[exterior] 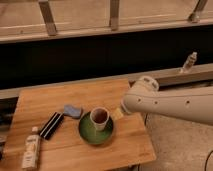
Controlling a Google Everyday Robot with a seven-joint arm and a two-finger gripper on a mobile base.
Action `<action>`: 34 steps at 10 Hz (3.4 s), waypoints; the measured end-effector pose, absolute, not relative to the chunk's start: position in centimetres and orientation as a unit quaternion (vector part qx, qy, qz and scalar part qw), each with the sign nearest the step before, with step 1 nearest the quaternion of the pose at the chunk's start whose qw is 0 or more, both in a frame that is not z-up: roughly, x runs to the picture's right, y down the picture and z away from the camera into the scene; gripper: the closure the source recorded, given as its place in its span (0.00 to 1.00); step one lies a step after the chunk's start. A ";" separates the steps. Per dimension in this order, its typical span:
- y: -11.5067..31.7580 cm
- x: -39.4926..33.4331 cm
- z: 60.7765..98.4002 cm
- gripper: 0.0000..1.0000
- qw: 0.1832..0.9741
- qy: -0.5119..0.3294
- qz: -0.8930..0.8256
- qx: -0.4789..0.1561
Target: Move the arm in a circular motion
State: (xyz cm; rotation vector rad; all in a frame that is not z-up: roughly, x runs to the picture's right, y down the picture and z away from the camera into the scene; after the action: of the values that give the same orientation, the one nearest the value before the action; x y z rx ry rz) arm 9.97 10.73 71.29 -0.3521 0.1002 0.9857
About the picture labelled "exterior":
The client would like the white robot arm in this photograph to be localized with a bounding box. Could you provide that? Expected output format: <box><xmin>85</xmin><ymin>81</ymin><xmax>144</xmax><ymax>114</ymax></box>
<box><xmin>121</xmin><ymin>76</ymin><xmax>213</xmax><ymax>125</ymax></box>

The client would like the white ceramic cup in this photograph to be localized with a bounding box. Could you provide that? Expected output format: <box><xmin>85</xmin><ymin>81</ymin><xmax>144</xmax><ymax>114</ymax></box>
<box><xmin>90</xmin><ymin>107</ymin><xmax>109</xmax><ymax>131</ymax></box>

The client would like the blue sponge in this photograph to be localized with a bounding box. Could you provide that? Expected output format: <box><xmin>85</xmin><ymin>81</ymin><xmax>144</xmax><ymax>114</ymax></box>
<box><xmin>64</xmin><ymin>105</ymin><xmax>82</xmax><ymax>119</ymax></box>

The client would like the green round plate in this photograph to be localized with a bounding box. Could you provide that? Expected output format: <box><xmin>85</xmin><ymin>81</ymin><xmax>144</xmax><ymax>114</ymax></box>
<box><xmin>78</xmin><ymin>113</ymin><xmax>114</xmax><ymax>145</ymax></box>

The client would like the wooden table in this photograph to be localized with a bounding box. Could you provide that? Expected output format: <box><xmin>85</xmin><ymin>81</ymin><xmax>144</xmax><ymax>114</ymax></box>
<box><xmin>0</xmin><ymin>79</ymin><xmax>156</xmax><ymax>171</ymax></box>

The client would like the black striped box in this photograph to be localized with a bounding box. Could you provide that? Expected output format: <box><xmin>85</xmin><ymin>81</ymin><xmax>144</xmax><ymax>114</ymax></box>
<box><xmin>39</xmin><ymin>112</ymin><xmax>64</xmax><ymax>140</ymax></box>

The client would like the small bottle on ledge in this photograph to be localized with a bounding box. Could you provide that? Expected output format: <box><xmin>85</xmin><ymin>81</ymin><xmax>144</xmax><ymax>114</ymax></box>
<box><xmin>180</xmin><ymin>52</ymin><xmax>197</xmax><ymax>73</ymax></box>

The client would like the white plastic bottle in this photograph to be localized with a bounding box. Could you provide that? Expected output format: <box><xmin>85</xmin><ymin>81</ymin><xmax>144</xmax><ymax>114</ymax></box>
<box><xmin>22</xmin><ymin>127</ymin><xmax>40</xmax><ymax>171</ymax></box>

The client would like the metal railing frame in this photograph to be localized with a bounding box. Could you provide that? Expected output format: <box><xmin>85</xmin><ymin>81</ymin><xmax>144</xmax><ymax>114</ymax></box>
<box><xmin>0</xmin><ymin>0</ymin><xmax>213</xmax><ymax>44</ymax></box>

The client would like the black cable on floor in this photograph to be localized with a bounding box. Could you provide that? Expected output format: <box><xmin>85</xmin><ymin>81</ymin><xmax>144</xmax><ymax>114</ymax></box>
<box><xmin>204</xmin><ymin>148</ymin><xmax>213</xmax><ymax>171</ymax></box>

